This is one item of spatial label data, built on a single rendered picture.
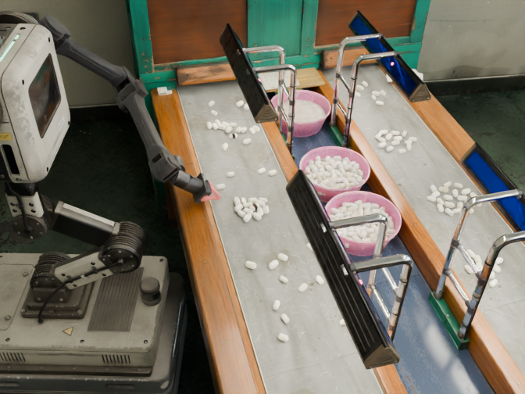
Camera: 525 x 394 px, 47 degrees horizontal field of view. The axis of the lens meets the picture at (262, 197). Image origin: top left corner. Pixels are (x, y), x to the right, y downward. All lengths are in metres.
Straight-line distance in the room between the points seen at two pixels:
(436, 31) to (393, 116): 1.51
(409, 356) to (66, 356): 1.14
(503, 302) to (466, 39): 2.53
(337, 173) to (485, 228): 0.57
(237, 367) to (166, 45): 1.52
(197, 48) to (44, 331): 1.34
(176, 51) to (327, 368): 1.58
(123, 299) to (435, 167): 1.28
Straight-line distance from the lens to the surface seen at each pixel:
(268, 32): 2.78
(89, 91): 3.91
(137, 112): 2.17
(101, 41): 3.75
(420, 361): 1.87
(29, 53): 1.68
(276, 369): 1.72
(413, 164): 2.42
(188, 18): 2.68
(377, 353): 1.34
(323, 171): 2.32
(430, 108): 2.74
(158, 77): 2.77
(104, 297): 2.27
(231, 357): 1.71
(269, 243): 2.02
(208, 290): 1.85
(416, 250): 2.09
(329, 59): 2.88
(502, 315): 1.97
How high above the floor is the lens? 2.18
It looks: 41 degrees down
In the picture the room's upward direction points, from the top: 1 degrees clockwise
